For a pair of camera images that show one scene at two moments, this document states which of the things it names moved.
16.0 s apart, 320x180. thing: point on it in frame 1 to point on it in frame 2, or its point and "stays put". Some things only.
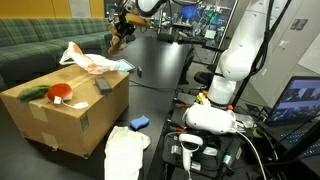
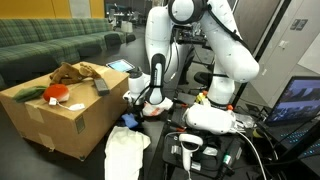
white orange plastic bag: (93, 63) to (152, 110)
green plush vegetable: (32, 93) stays put
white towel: (123, 156) stays put
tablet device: (124, 65) stays put
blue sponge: (138, 123) to (130, 120)
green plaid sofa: (32, 46) stays put
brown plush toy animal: (116, 44) to (67, 74)
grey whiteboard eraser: (103, 85) stays put
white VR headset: (212, 118) stays put
